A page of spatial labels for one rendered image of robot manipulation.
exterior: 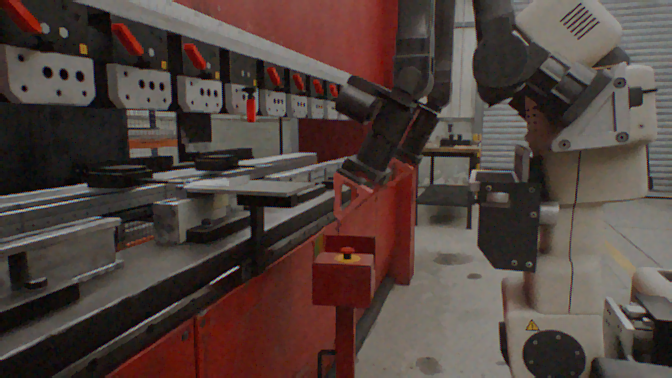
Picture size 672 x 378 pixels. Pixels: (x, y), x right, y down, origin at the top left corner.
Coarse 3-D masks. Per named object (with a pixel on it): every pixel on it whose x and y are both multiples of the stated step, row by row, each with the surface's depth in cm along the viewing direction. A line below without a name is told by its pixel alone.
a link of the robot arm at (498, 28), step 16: (480, 0) 66; (496, 0) 66; (512, 0) 66; (480, 16) 66; (496, 16) 63; (512, 16) 65; (480, 32) 67; (496, 32) 64; (480, 48) 65; (496, 48) 64; (512, 48) 63; (480, 64) 65; (496, 64) 64; (512, 64) 64; (480, 80) 65; (496, 80) 65; (512, 80) 64
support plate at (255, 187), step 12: (228, 180) 119; (252, 180) 118; (204, 192) 104; (216, 192) 103; (228, 192) 102; (240, 192) 101; (252, 192) 100; (264, 192) 99; (276, 192) 98; (288, 192) 98
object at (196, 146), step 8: (184, 112) 107; (192, 112) 108; (200, 112) 111; (184, 120) 107; (192, 120) 108; (200, 120) 112; (208, 120) 115; (184, 128) 107; (192, 128) 109; (200, 128) 112; (208, 128) 115; (184, 136) 108; (192, 136) 109; (200, 136) 112; (208, 136) 115; (184, 144) 108; (192, 144) 110; (200, 144) 114; (208, 144) 117
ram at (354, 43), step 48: (96, 0) 77; (192, 0) 102; (240, 0) 122; (288, 0) 151; (336, 0) 201; (384, 0) 297; (240, 48) 123; (288, 48) 153; (336, 48) 204; (384, 48) 303
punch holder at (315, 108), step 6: (306, 78) 174; (312, 78) 176; (318, 78) 182; (306, 84) 175; (312, 84) 176; (306, 90) 175; (312, 90) 176; (312, 96) 177; (312, 102) 176; (318, 102) 183; (312, 108) 176; (318, 108) 183; (312, 114) 177; (318, 114) 184
